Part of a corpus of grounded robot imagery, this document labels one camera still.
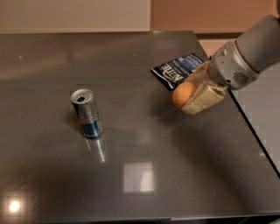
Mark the blue chip bag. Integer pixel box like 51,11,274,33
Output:
151,52,204,90

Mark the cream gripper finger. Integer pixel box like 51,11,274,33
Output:
181,84,226,115
185,61,211,86

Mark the orange fruit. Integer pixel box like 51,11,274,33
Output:
172,81,198,109

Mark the silver blue energy drink can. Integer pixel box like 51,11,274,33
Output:
70,88,102,138

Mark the grey side table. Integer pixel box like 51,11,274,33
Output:
229,64,280,174

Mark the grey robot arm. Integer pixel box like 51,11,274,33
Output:
181,15,280,115

